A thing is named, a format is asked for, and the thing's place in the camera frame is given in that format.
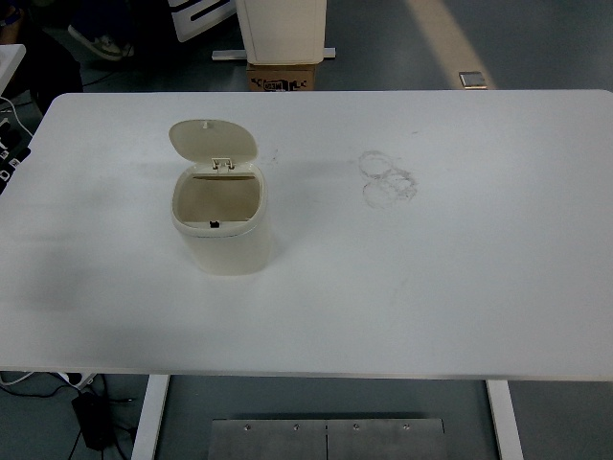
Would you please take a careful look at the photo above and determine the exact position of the white power strip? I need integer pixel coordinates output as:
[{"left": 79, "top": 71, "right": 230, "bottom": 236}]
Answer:
[{"left": 56, "top": 372, "right": 96, "bottom": 387}]

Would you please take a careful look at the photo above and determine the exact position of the brown cardboard box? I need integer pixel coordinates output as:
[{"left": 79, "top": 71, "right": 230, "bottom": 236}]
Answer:
[{"left": 245, "top": 61, "right": 318, "bottom": 92}]

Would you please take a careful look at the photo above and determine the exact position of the grey metal floor bar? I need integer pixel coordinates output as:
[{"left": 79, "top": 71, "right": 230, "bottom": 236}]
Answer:
[{"left": 212, "top": 46, "right": 339, "bottom": 62}]

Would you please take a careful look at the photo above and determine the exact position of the black power strip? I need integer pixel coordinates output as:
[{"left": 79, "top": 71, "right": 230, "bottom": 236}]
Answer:
[{"left": 0, "top": 113, "right": 33, "bottom": 194}]

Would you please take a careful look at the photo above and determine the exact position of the grey floor socket plate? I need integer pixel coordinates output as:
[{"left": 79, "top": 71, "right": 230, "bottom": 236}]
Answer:
[{"left": 457, "top": 71, "right": 488, "bottom": 90}]

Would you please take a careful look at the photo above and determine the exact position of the white panel with black slots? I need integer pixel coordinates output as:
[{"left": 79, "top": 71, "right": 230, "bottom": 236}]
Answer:
[{"left": 170, "top": 0, "right": 238, "bottom": 43}]

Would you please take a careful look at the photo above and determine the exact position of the white table leg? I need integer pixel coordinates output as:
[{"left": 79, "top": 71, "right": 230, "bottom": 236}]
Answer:
[
  {"left": 130, "top": 374, "right": 171, "bottom": 460},
  {"left": 485, "top": 379, "right": 526, "bottom": 460}
]

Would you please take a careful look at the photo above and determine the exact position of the white side table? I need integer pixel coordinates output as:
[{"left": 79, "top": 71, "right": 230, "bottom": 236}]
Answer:
[{"left": 0, "top": 43, "right": 27, "bottom": 93}]

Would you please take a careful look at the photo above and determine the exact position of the small cream lidded trash bin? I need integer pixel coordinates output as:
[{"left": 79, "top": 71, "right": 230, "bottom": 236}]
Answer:
[{"left": 167, "top": 118, "right": 273, "bottom": 277}]

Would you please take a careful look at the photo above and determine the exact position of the grey metal plate with screws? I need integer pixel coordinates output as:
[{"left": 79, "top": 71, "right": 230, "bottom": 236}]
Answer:
[{"left": 211, "top": 418, "right": 447, "bottom": 460}]

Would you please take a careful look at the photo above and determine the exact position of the black power adapter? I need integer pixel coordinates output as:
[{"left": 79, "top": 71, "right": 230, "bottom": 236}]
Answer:
[{"left": 71, "top": 391, "right": 117, "bottom": 451}]

